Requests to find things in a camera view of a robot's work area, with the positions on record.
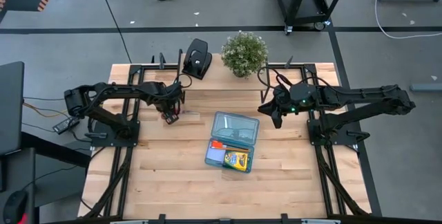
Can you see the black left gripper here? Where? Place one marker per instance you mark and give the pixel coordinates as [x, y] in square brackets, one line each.
[169, 99]

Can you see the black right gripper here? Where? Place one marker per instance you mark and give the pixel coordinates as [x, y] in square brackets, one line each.
[285, 101]

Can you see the blue transparent plastic pencil case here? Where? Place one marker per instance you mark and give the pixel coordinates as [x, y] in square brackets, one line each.
[235, 127]

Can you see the orange pencil with red eraser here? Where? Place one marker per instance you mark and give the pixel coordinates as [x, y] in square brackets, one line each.
[238, 147]

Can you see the green yellow crayon box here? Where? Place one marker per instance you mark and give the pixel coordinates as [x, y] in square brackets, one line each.
[236, 160]

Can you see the pale rectangular pad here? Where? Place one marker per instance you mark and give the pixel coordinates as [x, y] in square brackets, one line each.
[215, 155]

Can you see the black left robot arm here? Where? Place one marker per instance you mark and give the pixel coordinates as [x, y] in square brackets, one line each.
[121, 91]

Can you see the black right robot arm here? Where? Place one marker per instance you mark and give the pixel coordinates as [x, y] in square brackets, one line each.
[362, 96]

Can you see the wooden shelf riser black legs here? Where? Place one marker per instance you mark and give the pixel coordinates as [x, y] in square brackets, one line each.
[224, 79]

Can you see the black hole punch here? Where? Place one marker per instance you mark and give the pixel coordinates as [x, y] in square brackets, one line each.
[197, 59]

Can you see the green potted plant black pot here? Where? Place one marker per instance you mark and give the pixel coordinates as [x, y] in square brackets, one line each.
[244, 54]

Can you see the black power adapter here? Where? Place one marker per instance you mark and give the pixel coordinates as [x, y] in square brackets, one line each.
[65, 124]

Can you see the black side desk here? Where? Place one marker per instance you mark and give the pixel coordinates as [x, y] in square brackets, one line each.
[52, 151]

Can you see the dark grey flat panel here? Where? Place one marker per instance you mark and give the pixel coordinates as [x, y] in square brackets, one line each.
[10, 106]

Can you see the black computer mouse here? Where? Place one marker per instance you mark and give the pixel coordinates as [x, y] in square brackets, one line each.
[15, 206]

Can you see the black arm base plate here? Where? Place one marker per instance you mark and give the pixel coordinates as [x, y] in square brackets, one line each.
[103, 141]
[345, 141]

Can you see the black aluminium table frame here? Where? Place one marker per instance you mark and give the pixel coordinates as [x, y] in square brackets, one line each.
[129, 182]

